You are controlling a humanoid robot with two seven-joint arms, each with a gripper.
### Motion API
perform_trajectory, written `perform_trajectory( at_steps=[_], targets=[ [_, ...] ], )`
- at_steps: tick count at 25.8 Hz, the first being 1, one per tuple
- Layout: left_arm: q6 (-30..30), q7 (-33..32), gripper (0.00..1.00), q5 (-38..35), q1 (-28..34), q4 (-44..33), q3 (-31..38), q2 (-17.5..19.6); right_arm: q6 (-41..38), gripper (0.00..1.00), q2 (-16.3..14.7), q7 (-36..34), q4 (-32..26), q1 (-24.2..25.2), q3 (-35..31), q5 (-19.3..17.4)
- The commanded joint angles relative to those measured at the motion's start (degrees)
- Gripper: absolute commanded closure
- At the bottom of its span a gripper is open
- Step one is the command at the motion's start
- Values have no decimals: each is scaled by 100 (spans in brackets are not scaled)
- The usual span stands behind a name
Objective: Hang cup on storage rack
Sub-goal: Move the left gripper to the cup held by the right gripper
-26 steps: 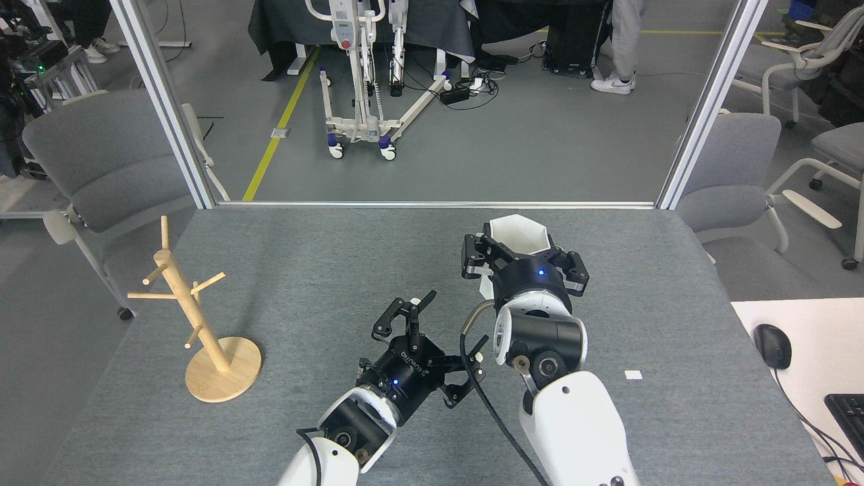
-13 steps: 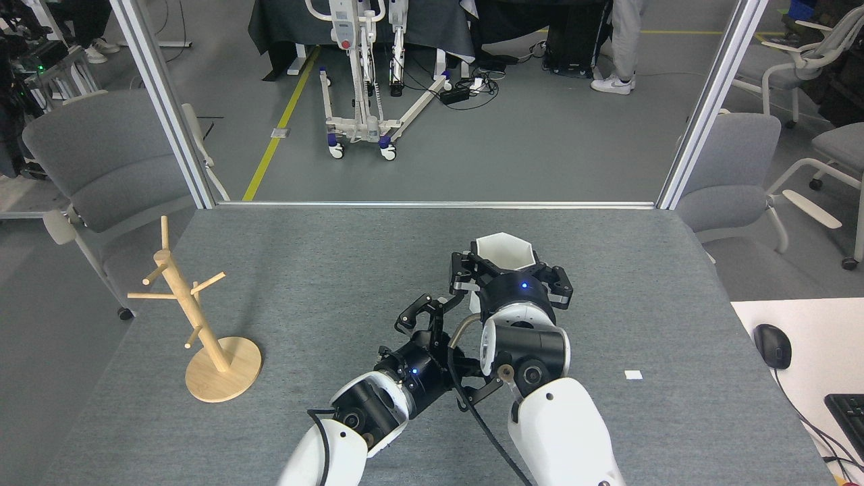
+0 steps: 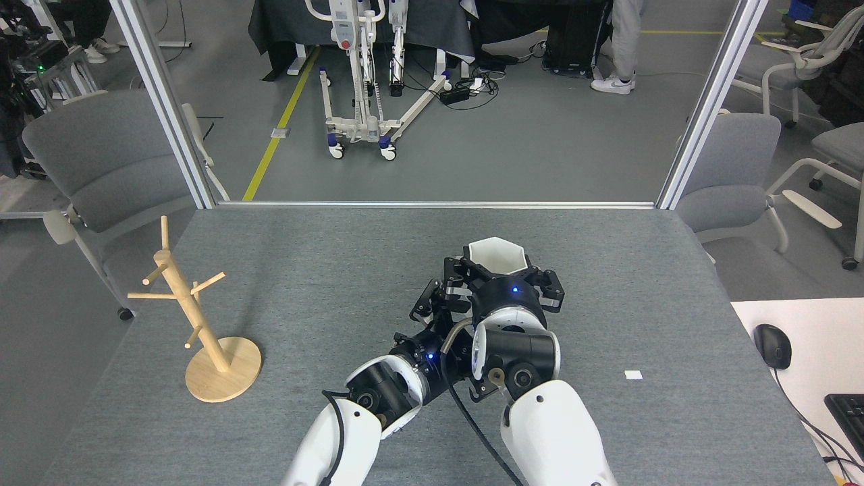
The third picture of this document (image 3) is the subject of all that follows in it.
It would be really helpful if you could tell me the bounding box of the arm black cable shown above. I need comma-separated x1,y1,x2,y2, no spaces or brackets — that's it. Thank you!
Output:
441,320,524,486
323,390,346,486

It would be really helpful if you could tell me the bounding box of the wooden cup rack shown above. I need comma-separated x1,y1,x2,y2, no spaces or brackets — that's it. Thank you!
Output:
127,216,263,404

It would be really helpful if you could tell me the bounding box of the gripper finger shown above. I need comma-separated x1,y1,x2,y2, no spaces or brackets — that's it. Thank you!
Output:
443,255,488,313
410,278,450,326
523,268,566,313

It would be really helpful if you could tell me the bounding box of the grey chair with beige armrests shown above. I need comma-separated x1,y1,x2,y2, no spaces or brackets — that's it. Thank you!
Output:
22,90,230,321
675,108,843,265

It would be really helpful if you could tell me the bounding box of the white office chair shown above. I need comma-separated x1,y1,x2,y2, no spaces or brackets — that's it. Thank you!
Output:
732,7,864,129

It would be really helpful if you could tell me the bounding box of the black mouse cable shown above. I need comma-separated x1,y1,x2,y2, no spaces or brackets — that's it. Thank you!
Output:
772,368,864,473

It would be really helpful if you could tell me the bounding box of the white hexagonal cup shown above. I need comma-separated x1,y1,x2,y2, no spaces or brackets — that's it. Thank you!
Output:
468,237,527,276

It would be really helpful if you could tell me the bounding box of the silver frame crossbar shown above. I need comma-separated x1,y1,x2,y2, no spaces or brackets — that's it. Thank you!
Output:
216,200,657,210

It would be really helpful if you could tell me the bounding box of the silver frame post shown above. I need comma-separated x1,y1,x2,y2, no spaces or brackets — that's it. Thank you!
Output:
656,0,770,210
108,0,217,210

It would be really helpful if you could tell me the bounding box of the white wheeled stand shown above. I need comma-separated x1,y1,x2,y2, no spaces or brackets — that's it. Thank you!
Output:
304,0,454,161

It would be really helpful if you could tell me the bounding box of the black computer mouse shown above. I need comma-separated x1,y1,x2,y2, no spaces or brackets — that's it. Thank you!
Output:
753,324,792,370

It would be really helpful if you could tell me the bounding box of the black keyboard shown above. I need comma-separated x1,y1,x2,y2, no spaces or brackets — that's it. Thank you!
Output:
824,394,864,466

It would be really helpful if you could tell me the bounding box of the dark table cloth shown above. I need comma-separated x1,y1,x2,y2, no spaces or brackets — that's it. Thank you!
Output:
248,0,477,82

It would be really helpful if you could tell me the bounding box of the black equipment rack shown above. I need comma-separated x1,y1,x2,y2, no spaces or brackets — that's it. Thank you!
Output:
0,0,102,180

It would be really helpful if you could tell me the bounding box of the white desk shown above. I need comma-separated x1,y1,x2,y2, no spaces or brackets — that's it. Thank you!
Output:
731,298,864,486

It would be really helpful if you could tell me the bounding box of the grey wheeled office chair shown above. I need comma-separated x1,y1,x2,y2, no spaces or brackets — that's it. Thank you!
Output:
768,121,864,272

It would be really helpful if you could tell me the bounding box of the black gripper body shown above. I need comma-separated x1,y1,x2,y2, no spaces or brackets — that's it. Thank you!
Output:
470,277,546,325
390,317,473,399

